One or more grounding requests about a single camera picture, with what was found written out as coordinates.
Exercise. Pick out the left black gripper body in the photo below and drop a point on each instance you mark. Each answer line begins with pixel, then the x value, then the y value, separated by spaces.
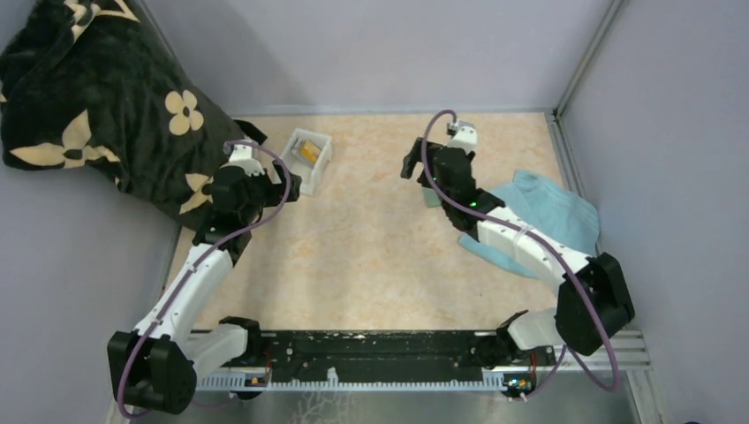
pixel 264 193

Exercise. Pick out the aluminium frame rail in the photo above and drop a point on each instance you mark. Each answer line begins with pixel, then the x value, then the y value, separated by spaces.
pixel 509 381

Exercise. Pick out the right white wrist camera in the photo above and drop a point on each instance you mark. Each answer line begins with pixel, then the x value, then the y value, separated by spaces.
pixel 462 135

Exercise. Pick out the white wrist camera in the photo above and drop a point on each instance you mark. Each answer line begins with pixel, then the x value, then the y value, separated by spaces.
pixel 245 157
pixel 462 135

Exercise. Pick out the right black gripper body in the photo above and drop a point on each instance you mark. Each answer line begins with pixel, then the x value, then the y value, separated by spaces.
pixel 430 147

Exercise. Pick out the yellow credit card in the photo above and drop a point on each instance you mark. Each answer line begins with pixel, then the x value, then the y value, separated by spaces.
pixel 310 151

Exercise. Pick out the black floral blanket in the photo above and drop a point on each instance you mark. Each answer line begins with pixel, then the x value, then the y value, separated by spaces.
pixel 91 84

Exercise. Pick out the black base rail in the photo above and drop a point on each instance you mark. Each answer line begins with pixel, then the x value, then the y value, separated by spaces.
pixel 422 356

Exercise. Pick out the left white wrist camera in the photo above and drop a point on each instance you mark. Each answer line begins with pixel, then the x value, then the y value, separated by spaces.
pixel 245 157

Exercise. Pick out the light blue towel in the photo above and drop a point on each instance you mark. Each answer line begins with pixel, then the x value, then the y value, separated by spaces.
pixel 559 213

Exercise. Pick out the translucent white plastic bin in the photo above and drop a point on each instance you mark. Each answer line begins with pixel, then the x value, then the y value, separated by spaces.
pixel 311 175

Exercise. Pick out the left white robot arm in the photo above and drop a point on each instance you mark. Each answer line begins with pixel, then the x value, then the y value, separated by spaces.
pixel 175 316

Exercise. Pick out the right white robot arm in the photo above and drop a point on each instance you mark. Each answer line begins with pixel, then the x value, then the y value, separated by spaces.
pixel 592 299

